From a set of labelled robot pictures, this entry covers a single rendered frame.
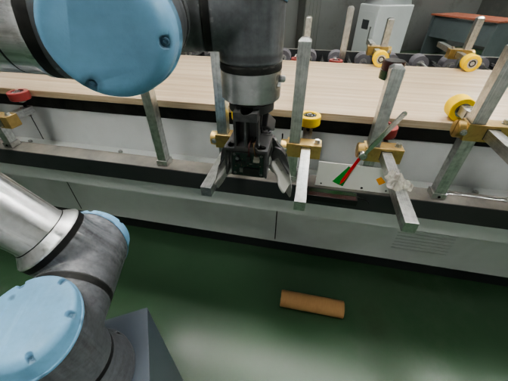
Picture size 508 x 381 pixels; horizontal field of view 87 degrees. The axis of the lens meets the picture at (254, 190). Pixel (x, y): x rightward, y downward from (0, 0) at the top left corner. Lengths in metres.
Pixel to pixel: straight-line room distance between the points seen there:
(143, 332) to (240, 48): 0.67
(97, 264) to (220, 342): 0.86
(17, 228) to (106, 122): 0.92
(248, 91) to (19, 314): 0.50
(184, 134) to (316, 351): 1.13
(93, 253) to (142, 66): 0.48
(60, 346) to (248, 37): 0.52
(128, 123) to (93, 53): 1.17
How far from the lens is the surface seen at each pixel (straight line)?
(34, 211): 0.65
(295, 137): 0.90
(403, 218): 0.70
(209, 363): 1.37
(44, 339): 0.55
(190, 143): 1.29
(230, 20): 0.37
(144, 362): 0.76
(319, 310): 1.41
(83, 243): 0.65
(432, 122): 1.13
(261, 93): 0.39
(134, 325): 0.81
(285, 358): 1.37
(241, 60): 0.38
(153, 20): 0.23
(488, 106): 0.97
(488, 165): 1.36
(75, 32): 0.25
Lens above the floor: 1.29
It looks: 39 degrees down
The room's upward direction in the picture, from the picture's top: straight up
